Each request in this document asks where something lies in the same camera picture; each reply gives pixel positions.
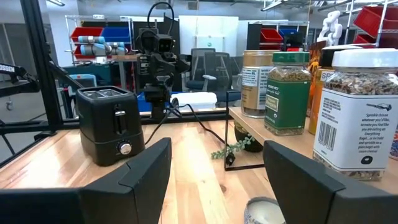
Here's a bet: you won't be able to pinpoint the beige paper cup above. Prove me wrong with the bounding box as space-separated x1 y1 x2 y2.
241 49 280 119

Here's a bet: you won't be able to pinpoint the white-lid spice jar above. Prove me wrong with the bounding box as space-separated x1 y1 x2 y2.
312 47 398 182

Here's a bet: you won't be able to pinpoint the black two-slot toaster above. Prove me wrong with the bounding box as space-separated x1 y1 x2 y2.
75 85 146 167

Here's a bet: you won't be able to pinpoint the black aluminium table frame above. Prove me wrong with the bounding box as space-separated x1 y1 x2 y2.
0 0 231 169

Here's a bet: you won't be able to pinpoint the potted succulent plant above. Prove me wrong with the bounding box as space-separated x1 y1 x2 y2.
210 120 265 161

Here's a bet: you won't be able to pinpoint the blue bin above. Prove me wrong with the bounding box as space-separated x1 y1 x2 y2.
136 91 156 113

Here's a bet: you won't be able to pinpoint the grey office chair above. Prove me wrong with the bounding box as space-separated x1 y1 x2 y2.
185 47 218 93

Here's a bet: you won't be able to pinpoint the green-lid glass spice jar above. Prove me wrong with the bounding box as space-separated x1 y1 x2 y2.
264 51 312 137

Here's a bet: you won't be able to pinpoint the white cabinet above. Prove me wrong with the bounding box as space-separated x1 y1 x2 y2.
178 14 240 57

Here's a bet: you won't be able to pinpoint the white plastic container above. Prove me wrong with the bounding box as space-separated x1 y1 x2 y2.
170 91 218 111

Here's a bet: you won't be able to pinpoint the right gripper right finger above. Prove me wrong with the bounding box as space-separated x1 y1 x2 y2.
262 139 398 224

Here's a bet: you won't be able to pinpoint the rack with red bins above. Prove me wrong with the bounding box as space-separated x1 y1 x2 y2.
343 0 398 50

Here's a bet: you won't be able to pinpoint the shelving with red blue bins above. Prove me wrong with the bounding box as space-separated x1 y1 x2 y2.
64 14 135 65
247 20 310 53

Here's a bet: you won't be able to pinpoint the black-lid orange spice bottle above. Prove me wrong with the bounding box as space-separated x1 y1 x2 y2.
307 45 364 136

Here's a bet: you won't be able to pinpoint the white robot figure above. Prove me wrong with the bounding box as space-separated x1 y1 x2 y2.
316 10 343 47

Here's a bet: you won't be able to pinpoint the black office chair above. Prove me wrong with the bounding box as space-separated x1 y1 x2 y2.
201 51 243 105

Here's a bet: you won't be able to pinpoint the black power cord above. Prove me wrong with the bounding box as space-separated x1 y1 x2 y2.
144 98 236 166

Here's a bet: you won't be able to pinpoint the wooden shelf black legs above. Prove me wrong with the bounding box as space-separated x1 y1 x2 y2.
223 90 398 195

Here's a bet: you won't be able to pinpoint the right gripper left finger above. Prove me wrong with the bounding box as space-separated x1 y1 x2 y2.
0 137 173 224

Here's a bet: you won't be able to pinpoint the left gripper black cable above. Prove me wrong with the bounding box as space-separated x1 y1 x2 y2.
146 1 175 35

